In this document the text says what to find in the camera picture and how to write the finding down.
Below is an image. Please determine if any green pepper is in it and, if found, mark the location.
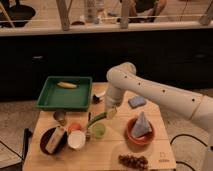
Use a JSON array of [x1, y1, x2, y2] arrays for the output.
[[87, 112, 107, 128]]

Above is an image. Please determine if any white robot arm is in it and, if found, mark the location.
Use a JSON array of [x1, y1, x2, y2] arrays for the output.
[[105, 62, 213, 171]]

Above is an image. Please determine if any green plastic cup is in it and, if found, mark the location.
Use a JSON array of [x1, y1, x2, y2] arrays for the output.
[[92, 123, 106, 139]]

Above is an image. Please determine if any small metal cup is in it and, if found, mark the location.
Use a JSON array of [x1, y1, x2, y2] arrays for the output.
[[53, 110, 66, 122]]

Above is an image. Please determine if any blue sponge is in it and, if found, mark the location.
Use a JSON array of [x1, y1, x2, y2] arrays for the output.
[[128, 96, 146, 109]]

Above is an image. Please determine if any blue grey cloth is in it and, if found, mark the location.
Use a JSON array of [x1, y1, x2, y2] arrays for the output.
[[131, 112, 152, 138]]

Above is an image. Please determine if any orange bowl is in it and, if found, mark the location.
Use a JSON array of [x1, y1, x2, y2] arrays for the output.
[[125, 118, 155, 146]]

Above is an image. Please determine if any white bowl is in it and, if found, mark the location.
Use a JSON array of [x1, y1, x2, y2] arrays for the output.
[[68, 130, 86, 150]]

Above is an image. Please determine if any bunch of dark grapes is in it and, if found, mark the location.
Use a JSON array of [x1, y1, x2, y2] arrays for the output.
[[118, 155, 148, 171]]

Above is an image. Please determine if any yellow banana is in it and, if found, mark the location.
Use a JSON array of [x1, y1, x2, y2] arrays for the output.
[[57, 82, 77, 89]]

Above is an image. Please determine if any white brown block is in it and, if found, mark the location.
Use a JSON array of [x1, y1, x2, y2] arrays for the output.
[[45, 126, 65, 154]]

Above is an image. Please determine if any green plastic tray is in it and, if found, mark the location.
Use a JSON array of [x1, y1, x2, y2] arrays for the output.
[[37, 76, 92, 111]]

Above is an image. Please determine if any dark brown plate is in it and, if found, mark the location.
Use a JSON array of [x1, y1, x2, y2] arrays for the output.
[[40, 128, 67, 155]]

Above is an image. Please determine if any seated person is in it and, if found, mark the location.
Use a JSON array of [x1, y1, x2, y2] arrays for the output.
[[129, 0, 167, 23]]

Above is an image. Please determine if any black cable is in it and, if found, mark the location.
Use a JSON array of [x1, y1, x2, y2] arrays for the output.
[[170, 133, 213, 171]]

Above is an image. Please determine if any black chair frame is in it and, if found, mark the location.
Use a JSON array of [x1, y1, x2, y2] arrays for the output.
[[0, 128, 33, 171]]

